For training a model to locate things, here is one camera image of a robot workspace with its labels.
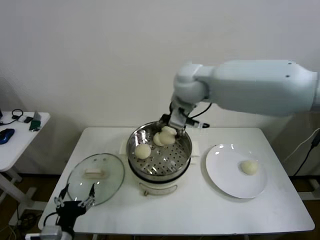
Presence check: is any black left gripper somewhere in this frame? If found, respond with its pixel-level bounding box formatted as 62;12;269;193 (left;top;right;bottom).
54;183;96;231

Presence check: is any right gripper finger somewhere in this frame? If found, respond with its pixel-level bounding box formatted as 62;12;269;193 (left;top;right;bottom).
174;126;188;140
159;113;172;127

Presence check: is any white steamed baozi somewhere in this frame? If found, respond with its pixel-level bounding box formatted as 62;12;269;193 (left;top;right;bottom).
134;143;152;160
239;159;259;176
152;132;166;147
159;126;176;146

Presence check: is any glass pot lid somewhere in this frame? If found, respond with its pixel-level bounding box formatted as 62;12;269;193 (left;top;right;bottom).
66;152;126;207

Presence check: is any stainless steel steamer basket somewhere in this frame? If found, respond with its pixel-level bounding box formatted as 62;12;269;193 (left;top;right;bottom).
126;121;193;177

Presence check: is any white round plate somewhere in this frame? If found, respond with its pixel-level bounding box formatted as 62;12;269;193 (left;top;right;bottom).
205;143;268;200

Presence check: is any white electric cooker pot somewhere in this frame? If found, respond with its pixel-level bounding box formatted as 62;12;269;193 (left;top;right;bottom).
127;157;192;197

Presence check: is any white side table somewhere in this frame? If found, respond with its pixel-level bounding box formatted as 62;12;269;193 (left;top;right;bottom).
0;111;51;221

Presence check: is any green flat object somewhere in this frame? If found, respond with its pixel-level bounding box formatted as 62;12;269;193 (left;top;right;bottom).
29;119;42;132

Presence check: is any blue computer mouse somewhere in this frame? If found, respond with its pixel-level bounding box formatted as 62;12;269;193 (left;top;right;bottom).
0;128;15;145

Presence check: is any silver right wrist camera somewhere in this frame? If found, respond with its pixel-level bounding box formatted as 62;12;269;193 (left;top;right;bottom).
167;106;188;131

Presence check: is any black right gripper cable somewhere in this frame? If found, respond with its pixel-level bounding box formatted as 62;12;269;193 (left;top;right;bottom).
186;102;213;130

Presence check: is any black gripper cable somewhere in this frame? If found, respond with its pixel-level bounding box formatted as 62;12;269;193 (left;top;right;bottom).
43;212;60;228
186;102;213;130

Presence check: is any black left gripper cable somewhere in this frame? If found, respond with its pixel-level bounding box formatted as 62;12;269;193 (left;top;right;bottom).
43;212;60;228

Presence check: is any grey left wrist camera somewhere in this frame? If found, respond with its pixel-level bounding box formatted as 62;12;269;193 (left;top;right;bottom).
24;224;63;240

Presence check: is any black floor cable bundle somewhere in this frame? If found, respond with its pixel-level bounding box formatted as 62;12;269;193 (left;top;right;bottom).
18;212;43;232

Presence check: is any thin black looped cable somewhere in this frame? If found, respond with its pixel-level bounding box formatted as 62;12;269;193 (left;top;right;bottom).
0;109;25;126

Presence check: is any white wall cable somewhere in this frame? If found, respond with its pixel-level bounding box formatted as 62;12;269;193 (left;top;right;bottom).
284;128;320;162

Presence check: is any black power cable plug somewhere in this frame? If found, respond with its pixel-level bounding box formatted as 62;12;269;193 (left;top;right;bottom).
292;131;320;177

